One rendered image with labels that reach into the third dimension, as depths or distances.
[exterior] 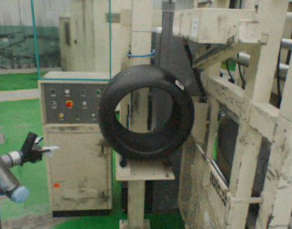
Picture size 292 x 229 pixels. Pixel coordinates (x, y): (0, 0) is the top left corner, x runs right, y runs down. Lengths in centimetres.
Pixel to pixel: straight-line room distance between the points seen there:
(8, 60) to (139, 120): 873
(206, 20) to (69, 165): 168
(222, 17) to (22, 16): 944
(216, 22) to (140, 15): 68
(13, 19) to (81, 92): 832
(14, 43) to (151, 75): 904
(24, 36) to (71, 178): 827
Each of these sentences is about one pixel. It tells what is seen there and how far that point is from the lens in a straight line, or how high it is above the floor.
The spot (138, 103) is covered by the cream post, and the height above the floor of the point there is 118.
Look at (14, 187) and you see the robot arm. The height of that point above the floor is 99.
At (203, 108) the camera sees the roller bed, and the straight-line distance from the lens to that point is 195.
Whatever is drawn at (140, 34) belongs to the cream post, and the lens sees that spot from 185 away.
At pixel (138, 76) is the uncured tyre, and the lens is 151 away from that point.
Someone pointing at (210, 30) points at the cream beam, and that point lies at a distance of 129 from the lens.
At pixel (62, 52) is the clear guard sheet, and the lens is 218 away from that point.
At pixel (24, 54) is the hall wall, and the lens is 1044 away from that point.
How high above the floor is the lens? 172
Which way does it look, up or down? 19 degrees down
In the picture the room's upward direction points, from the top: 2 degrees clockwise
